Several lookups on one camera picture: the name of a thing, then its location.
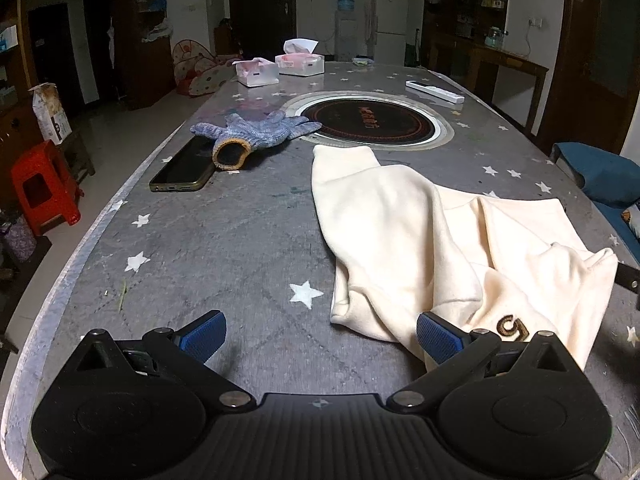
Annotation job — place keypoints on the spotted play tent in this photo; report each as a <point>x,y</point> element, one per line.
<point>197,71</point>

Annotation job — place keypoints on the cream sweater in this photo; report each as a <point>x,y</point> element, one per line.
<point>404,246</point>

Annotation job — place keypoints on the glass kettle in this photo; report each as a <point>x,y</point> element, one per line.
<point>494,38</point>

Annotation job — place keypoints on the blue knit work glove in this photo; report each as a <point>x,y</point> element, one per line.
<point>241,137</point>

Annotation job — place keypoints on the blue sofa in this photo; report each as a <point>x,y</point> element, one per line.
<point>610,181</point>

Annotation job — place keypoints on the red plastic stool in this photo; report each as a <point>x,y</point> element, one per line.
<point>45,188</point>

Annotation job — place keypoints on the white refrigerator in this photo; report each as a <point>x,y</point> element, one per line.
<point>388,27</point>

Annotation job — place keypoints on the pink white tissue box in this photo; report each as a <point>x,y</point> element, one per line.
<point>299,59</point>

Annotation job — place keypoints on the small white tissue box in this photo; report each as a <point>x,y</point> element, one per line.
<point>257,72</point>

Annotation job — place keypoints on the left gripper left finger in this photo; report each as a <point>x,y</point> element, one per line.
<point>199,340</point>

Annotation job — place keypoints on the round induction cooktop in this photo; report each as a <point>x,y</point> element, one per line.
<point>378,120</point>

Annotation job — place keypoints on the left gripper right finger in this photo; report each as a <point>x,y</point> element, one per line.
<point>441,340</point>

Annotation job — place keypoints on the water dispenser with bottle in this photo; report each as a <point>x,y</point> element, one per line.
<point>345,30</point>

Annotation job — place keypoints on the black smartphone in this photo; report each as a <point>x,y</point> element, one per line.
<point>188,170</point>

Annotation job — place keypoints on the white paper carton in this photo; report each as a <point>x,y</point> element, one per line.
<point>51,117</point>

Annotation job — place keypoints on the white remote control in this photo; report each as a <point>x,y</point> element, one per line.
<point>435,92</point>

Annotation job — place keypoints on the dark wooden side table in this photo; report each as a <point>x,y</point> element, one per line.
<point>514,73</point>

